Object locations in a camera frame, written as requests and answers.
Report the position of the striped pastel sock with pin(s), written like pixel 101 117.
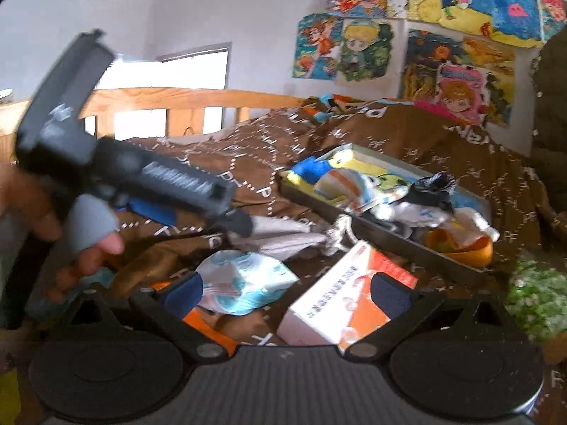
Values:
pixel 358 192

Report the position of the orange white medicine box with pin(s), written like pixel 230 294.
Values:
pixel 338 309

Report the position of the brown patterned duvet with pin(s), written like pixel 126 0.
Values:
pixel 468 364

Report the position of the olive quilted jacket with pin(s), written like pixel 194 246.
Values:
pixel 549 126

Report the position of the grey tray with frog picture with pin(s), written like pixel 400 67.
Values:
pixel 470 220

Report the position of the blond boy cartoon poster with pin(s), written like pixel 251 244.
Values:
pixel 365 50

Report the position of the navy dotted sock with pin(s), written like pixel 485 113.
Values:
pixel 434 191

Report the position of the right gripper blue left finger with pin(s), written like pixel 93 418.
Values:
pixel 164 311

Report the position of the wooden bed rail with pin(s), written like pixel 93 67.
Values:
pixel 185 108

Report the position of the starry night painting poster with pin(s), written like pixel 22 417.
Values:
pixel 424 53

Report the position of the white blue patterned sock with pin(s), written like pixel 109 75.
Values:
pixel 411 215

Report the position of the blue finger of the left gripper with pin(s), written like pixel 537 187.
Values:
pixel 234 221
pixel 154 212

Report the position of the anime girl swimming poster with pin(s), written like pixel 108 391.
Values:
pixel 317 49

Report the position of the person left hand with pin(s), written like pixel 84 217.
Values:
pixel 23 194

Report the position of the white teal printed cloth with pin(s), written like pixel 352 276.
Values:
pixel 236 283

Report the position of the jar of green paper stars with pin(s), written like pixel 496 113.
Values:
pixel 537 302

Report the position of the underwater yellow sand poster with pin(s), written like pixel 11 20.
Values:
pixel 511 22

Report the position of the red-haired kid poster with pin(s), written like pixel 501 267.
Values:
pixel 552 15

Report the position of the pink anime girl poster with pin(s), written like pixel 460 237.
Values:
pixel 461 90

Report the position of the orange fabric band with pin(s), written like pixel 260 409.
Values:
pixel 478 255

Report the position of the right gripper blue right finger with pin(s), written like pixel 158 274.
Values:
pixel 407 309

